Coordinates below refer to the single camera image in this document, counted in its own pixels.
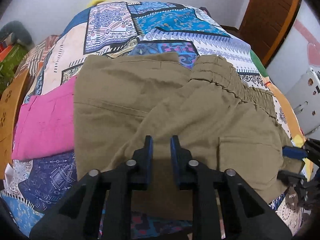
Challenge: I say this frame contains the olive khaki pants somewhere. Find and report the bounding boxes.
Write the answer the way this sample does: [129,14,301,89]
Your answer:
[74,53,303,220]

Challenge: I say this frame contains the white sewing machine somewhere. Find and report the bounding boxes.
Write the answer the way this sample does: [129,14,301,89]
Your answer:
[286,67,320,140]

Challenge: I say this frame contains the folded pink garment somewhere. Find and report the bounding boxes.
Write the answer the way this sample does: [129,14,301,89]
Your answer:
[11,76,76,161]

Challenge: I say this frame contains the blue patchwork bed quilt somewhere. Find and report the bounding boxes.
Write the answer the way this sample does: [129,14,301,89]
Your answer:
[1,1,305,236]

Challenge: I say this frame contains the striped orange blanket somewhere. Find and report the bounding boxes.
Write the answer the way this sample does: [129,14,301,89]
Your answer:
[14,35,60,78]

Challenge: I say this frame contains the wooden lap desk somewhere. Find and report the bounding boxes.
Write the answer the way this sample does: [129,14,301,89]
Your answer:
[0,69,30,179]

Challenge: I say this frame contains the brown wooden door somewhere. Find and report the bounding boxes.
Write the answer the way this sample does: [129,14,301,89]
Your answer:
[238,0,302,67]

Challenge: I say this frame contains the green storage bag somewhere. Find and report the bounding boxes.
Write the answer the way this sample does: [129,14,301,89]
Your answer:
[0,44,28,94]

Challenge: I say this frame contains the yellow curved pillow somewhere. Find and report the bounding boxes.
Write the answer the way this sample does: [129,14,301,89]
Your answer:
[86,0,112,8]

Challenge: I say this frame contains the grey plush toy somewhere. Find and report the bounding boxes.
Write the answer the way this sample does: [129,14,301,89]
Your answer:
[1,21,34,50]

